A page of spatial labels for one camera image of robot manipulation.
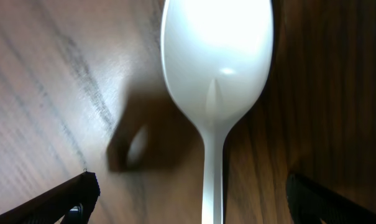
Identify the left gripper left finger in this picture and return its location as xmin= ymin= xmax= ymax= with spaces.
xmin=0 ymin=171 xmax=100 ymax=224

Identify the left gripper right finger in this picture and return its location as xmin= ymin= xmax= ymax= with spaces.
xmin=286 ymin=174 xmax=376 ymax=224

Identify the white plastic spoon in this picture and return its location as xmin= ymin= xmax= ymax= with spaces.
xmin=160 ymin=0 xmax=274 ymax=224

